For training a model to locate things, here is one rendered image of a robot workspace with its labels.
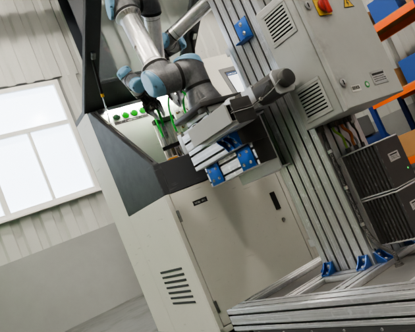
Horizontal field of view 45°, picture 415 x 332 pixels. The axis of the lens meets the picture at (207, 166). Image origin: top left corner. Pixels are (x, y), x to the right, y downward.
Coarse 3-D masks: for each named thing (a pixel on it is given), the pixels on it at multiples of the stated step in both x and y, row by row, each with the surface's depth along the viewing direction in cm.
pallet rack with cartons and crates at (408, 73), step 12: (384, 0) 720; (396, 0) 710; (408, 0) 697; (372, 12) 739; (384, 12) 725; (396, 12) 696; (408, 12) 734; (384, 24) 715; (396, 24) 783; (408, 24) 771; (384, 36) 807; (408, 60) 723; (396, 72) 750; (408, 72) 728; (408, 84) 711; (396, 96) 732; (372, 108) 768; (408, 120) 813; (384, 132) 763; (408, 132) 747; (408, 144) 753; (408, 156) 745
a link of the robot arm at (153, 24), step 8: (144, 0) 215; (152, 0) 217; (144, 8) 217; (152, 8) 219; (160, 8) 223; (144, 16) 223; (152, 16) 222; (144, 24) 228; (152, 24) 225; (160, 24) 228; (152, 32) 227; (160, 32) 229; (160, 40) 231; (160, 48) 233
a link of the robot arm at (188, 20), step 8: (200, 0) 246; (192, 8) 247; (200, 8) 245; (208, 8) 246; (184, 16) 248; (192, 16) 247; (200, 16) 248; (176, 24) 250; (184, 24) 249; (192, 24) 250; (168, 32) 252; (176, 32) 251; (184, 32) 252; (168, 40) 251; (176, 40) 254; (168, 48) 257
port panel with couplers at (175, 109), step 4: (184, 104) 324; (172, 108) 319; (176, 108) 320; (180, 108) 322; (176, 112) 319; (180, 112) 321; (176, 116) 319; (180, 116) 321; (184, 124) 317; (180, 128) 318; (184, 128) 319
